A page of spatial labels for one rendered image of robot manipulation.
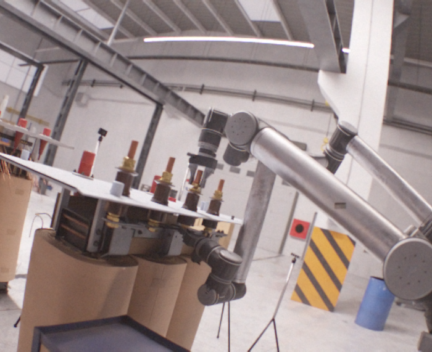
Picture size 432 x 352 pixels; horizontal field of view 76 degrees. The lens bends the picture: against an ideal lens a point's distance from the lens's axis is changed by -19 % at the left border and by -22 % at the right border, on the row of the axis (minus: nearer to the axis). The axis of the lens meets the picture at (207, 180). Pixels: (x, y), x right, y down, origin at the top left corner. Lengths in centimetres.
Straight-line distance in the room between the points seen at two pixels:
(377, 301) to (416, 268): 493
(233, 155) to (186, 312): 100
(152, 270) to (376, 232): 105
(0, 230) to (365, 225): 263
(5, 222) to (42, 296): 152
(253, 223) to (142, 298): 66
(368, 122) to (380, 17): 265
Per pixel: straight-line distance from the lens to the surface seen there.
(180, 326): 216
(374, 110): 685
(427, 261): 106
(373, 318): 603
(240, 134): 136
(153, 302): 172
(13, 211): 291
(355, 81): 711
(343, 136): 214
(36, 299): 153
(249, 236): 157
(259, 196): 155
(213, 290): 148
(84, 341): 113
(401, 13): 850
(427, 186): 1515
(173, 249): 174
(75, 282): 133
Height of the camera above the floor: 144
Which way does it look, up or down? 3 degrees up
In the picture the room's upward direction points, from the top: 16 degrees clockwise
